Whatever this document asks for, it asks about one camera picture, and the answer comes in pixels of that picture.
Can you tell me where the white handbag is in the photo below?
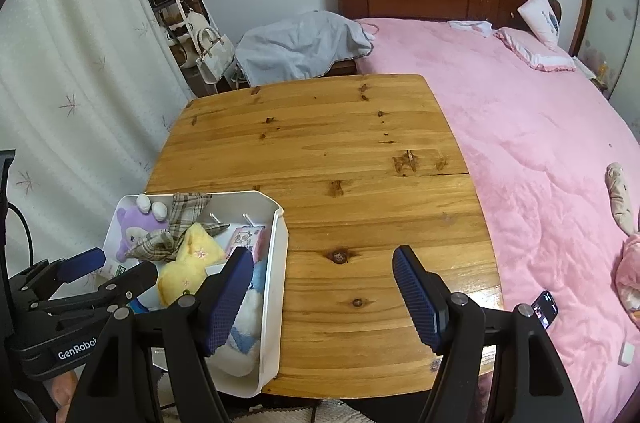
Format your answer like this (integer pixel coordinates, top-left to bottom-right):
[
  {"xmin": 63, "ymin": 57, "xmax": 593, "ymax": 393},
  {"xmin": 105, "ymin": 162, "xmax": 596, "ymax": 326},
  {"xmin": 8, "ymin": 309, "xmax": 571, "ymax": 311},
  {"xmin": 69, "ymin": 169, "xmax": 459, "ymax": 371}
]
[{"xmin": 195, "ymin": 25, "xmax": 236, "ymax": 85}]

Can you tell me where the pink card packet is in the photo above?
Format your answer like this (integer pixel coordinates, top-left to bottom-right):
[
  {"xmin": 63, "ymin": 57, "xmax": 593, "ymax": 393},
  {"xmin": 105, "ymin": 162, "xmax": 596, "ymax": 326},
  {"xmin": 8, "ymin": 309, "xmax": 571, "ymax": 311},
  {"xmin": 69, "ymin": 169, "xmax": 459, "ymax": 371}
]
[{"xmin": 226, "ymin": 225, "xmax": 267, "ymax": 262}]

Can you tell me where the pink plush doll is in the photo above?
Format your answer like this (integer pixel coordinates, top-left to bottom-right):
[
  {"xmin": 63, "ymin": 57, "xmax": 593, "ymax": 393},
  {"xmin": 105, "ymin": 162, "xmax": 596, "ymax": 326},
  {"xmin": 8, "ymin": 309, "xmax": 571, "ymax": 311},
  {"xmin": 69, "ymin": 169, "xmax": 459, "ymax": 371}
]
[{"xmin": 605, "ymin": 162, "xmax": 640, "ymax": 329}]

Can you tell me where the yellow plush toy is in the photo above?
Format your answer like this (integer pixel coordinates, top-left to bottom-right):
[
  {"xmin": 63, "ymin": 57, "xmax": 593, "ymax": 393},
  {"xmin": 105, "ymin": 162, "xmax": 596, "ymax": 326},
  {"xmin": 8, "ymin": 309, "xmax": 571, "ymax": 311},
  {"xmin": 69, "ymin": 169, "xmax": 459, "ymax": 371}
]
[{"xmin": 156, "ymin": 223, "xmax": 227, "ymax": 310}]

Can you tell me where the white folded cloth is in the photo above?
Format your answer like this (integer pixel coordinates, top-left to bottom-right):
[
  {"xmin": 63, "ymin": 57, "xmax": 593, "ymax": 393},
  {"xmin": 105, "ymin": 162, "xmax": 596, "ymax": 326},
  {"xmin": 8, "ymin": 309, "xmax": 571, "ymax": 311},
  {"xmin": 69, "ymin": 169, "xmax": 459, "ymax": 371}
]
[{"xmin": 447, "ymin": 20, "xmax": 494, "ymax": 38}]

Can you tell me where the wooden framed wardrobe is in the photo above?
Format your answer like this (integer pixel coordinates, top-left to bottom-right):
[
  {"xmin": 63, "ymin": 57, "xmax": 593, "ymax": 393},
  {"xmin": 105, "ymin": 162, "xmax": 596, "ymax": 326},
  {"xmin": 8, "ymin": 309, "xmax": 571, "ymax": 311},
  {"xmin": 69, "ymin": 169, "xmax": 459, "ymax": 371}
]
[{"xmin": 567, "ymin": 0, "xmax": 640, "ymax": 106}]

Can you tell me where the grey cloth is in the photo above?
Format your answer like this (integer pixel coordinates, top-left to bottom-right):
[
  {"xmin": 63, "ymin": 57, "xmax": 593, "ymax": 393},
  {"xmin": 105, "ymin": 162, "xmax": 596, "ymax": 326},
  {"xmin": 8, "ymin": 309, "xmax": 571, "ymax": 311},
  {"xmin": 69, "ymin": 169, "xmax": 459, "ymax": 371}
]
[{"xmin": 235, "ymin": 10, "xmax": 376, "ymax": 86}]

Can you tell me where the white textured cloth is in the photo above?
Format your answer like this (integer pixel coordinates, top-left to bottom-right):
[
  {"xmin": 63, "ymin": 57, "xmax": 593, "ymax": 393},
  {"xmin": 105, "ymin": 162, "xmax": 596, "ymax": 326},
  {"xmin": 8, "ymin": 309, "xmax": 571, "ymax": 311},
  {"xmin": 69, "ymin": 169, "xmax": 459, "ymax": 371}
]
[{"xmin": 235, "ymin": 398, "xmax": 383, "ymax": 423}]

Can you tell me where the pink bed blanket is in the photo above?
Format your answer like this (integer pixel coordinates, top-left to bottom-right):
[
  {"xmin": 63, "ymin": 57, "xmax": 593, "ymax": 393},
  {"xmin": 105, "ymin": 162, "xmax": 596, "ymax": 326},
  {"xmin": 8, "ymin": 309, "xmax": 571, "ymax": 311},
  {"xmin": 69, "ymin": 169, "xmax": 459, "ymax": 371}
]
[{"xmin": 352, "ymin": 18, "xmax": 640, "ymax": 423}]

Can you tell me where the pink ruffled pillow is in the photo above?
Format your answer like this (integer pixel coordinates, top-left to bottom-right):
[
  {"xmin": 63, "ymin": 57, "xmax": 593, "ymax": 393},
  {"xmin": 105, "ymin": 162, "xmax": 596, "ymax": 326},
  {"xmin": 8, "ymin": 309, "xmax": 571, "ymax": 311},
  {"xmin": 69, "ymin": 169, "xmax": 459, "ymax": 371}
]
[{"xmin": 495, "ymin": 27, "xmax": 578, "ymax": 72}]

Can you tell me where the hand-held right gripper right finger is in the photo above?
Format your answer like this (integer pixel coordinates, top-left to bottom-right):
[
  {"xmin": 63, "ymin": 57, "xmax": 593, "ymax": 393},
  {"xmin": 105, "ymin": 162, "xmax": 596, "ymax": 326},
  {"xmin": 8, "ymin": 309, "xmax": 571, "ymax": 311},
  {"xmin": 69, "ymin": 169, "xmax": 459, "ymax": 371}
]
[{"xmin": 391, "ymin": 244, "xmax": 586, "ymax": 423}]

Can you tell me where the plaid fabric bow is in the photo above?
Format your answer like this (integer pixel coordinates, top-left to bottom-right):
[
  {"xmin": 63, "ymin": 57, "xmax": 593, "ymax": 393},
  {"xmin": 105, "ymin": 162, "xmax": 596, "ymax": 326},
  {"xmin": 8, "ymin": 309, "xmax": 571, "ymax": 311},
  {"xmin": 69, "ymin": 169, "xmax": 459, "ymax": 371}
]
[{"xmin": 125, "ymin": 192, "xmax": 232, "ymax": 263}]

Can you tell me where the brown white plush bag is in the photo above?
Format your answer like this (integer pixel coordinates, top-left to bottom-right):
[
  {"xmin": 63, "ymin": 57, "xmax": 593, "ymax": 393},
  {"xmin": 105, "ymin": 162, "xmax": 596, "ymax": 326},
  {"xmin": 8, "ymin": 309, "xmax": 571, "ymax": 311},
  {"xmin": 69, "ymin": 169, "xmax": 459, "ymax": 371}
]
[{"xmin": 166, "ymin": 9, "xmax": 210, "ymax": 70}]

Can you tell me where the purple plush toy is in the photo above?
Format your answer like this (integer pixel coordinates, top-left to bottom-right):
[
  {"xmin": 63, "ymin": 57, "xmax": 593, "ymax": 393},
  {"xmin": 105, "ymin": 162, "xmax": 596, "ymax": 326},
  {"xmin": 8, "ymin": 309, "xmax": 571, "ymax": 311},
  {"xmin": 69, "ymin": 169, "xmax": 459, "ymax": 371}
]
[{"xmin": 116, "ymin": 205, "xmax": 167, "ymax": 264}]

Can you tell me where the black cable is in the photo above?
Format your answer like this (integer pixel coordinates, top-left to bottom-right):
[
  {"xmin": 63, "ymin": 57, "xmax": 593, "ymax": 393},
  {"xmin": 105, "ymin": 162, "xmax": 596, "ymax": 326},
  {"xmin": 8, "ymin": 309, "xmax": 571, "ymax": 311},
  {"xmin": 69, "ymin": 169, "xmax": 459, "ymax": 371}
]
[{"xmin": 6, "ymin": 202, "xmax": 37, "ymax": 266}]

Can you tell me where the white plastic bin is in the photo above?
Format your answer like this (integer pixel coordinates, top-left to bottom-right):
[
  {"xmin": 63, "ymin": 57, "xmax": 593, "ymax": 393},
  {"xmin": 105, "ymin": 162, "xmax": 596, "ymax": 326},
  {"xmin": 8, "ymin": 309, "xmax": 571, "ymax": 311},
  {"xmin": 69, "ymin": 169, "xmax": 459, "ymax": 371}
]
[{"xmin": 102, "ymin": 190, "xmax": 290, "ymax": 399}]

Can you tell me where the person's left hand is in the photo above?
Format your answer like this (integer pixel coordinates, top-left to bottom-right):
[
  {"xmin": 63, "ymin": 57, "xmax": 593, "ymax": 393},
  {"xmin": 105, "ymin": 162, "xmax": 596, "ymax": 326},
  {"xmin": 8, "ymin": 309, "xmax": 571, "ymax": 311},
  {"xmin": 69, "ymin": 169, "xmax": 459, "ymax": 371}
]
[{"xmin": 50, "ymin": 372, "xmax": 83, "ymax": 423}]

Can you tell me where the dark wooden nightstand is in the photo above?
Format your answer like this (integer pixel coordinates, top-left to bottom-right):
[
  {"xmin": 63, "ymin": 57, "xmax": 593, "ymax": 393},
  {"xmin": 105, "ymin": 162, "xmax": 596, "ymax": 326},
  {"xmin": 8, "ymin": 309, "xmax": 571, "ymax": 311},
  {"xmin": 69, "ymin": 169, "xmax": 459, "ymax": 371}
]
[{"xmin": 324, "ymin": 59, "xmax": 359, "ymax": 76}]

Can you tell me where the black smartphone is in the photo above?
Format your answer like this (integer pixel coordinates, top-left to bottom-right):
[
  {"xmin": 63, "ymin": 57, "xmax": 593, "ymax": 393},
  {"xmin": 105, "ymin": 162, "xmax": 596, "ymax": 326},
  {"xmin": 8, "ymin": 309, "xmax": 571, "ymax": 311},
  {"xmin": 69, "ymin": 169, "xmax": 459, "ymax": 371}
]
[{"xmin": 530, "ymin": 290, "xmax": 559, "ymax": 330}]

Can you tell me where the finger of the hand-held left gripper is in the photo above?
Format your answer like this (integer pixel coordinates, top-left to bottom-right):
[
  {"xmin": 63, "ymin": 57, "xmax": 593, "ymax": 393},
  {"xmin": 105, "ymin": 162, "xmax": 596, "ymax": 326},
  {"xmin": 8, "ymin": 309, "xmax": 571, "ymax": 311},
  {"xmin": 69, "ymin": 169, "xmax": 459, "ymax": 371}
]
[
  {"xmin": 97, "ymin": 262, "xmax": 160, "ymax": 310},
  {"xmin": 52, "ymin": 247, "xmax": 107, "ymax": 286}
]

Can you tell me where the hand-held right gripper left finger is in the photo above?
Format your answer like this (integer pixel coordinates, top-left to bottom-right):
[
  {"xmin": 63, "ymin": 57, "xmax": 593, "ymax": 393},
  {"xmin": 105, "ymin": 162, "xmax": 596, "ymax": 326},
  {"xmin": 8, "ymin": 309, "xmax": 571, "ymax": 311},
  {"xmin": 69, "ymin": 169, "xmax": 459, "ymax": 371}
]
[{"xmin": 72, "ymin": 245, "xmax": 256, "ymax": 423}]

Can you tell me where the blue plush pony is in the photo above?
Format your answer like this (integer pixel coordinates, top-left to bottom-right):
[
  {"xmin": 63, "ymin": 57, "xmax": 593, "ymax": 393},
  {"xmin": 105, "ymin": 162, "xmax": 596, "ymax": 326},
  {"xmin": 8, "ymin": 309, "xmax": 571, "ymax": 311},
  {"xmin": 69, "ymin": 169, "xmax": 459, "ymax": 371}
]
[{"xmin": 202, "ymin": 260, "xmax": 267, "ymax": 377}]

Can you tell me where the white printed pillow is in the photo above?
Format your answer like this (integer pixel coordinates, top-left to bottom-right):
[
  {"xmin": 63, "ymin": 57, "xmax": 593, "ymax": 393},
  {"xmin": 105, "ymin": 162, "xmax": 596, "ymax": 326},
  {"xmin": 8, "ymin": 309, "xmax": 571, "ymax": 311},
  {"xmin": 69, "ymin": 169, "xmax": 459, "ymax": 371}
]
[{"xmin": 517, "ymin": 0, "xmax": 562, "ymax": 52}]

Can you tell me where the white patterned curtain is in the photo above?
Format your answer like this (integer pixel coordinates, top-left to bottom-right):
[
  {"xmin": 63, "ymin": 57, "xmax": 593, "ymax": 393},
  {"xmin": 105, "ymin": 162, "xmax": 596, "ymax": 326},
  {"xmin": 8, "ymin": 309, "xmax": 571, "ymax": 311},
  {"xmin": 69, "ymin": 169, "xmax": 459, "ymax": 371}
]
[{"xmin": 0, "ymin": 0, "xmax": 198, "ymax": 264}]

